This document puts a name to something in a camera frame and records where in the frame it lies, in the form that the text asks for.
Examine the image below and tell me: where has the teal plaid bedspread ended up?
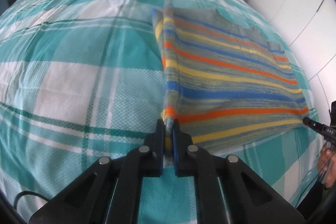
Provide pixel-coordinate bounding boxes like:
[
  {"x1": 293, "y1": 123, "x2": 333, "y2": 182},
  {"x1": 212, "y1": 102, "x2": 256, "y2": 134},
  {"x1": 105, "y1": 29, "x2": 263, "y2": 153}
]
[{"x1": 0, "y1": 0, "x2": 320, "y2": 224}]

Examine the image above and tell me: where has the striped knit sweater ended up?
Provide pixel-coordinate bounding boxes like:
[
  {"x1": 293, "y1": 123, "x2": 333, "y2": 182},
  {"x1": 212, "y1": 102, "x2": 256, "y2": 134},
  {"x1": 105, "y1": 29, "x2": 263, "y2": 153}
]
[{"x1": 151, "y1": 0, "x2": 309, "y2": 153}]

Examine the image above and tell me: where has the black cable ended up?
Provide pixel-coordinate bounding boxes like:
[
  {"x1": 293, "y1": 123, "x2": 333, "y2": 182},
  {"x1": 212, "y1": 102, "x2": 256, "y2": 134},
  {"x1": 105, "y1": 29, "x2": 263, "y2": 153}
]
[{"x1": 12, "y1": 190, "x2": 51, "y2": 212}]

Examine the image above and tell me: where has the white wardrobe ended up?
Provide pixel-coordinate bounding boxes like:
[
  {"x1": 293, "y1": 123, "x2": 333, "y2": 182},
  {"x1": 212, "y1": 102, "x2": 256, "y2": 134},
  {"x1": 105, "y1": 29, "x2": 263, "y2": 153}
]
[{"x1": 247, "y1": 0, "x2": 335, "y2": 124}]

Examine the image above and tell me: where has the person's right hand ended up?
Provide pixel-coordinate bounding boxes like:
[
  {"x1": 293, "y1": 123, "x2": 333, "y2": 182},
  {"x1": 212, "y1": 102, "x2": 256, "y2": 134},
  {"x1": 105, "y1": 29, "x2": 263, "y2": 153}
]
[{"x1": 317, "y1": 144, "x2": 336, "y2": 189}]

